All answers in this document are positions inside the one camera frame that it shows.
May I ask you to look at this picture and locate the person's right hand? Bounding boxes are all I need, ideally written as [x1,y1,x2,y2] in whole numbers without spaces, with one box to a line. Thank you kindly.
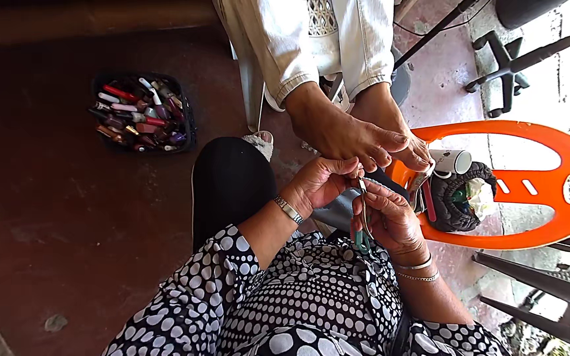
[351,177,425,256]

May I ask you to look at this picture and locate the person's left hand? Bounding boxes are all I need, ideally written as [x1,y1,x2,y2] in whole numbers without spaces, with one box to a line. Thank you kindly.
[283,156,365,220]

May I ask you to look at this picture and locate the metal nippers with teal handle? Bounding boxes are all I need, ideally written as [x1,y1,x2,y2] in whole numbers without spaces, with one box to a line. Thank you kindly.
[354,176,374,255]

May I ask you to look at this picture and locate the person's right forearm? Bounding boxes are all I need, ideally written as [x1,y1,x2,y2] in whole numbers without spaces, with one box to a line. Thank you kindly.
[390,242,512,356]

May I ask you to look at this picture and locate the person's left forearm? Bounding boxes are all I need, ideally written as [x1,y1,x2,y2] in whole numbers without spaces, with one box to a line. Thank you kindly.
[102,190,312,356]

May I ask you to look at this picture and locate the pink nail file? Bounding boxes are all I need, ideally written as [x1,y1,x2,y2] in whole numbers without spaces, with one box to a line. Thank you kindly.
[423,179,437,223]

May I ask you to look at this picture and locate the black quilted pouch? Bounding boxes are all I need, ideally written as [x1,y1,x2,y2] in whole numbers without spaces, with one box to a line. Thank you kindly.
[427,162,497,232]

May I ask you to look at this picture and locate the white mug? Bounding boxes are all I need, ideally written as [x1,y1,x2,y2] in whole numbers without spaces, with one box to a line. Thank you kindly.
[427,149,473,179]

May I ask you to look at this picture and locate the white fluffy slipper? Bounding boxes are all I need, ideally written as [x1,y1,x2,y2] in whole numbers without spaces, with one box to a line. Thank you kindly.
[242,131,275,162]

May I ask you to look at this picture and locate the person's body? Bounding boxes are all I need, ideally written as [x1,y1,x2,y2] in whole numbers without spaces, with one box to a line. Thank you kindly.
[211,230,409,356]

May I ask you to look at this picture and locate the crumpled white plastic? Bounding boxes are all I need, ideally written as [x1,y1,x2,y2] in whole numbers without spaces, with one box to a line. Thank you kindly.
[464,178,496,221]

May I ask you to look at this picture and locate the grey bucket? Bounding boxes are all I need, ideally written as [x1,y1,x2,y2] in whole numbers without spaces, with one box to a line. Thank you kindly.
[390,46,411,107]

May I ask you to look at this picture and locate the white plastic chair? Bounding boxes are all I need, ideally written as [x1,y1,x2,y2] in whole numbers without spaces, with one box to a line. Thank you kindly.
[212,0,349,133]

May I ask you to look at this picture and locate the black metal pole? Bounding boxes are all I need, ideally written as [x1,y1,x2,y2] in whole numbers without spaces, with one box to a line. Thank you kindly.
[392,0,477,71]

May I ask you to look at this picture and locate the black plastic basket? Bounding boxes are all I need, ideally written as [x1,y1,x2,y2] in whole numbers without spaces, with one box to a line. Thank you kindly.
[91,72,197,154]

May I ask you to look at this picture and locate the grey plastic chair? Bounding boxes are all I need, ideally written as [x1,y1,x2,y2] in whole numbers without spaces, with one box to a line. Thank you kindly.
[472,236,570,356]

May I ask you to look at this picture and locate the black office chair base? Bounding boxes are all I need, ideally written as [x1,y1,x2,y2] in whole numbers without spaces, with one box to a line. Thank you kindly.
[464,17,570,119]

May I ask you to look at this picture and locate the pile of nail polish bottles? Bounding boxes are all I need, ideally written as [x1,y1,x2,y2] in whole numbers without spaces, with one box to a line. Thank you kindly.
[89,77,187,152]

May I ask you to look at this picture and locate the dark round container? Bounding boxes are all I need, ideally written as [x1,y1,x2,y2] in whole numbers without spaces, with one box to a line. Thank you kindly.
[495,0,569,30]

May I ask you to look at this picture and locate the brown wooden furniture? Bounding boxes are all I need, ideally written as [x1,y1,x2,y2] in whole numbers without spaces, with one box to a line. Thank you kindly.
[0,0,220,50]

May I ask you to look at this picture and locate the black cable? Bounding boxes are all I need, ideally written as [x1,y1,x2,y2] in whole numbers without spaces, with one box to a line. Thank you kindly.
[394,0,492,37]

